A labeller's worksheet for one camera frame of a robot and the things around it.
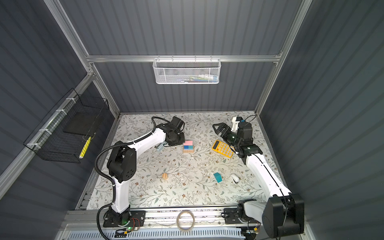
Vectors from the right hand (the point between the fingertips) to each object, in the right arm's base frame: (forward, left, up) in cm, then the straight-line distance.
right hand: (218, 130), depth 79 cm
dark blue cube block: (+2, +19, -21) cm, 29 cm away
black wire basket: (-7, +76, +6) cm, 77 cm away
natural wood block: (+1, +18, -23) cm, 30 cm away
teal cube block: (+3, +17, -22) cm, 27 cm away
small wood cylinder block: (-17, +31, -20) cm, 41 cm away
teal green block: (-17, 0, -23) cm, 28 cm away
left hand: (+4, +21, -16) cm, 27 cm away
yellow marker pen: (-16, +64, +5) cm, 66 cm away
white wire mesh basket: (+66, +21, -2) cm, 69 cm away
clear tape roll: (-39, +22, -22) cm, 50 cm away
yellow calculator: (+3, -6, -23) cm, 24 cm away
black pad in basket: (0, +69, +7) cm, 70 cm away
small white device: (-19, -10, -21) cm, 30 cm away
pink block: (+2, +17, -16) cm, 24 cm away
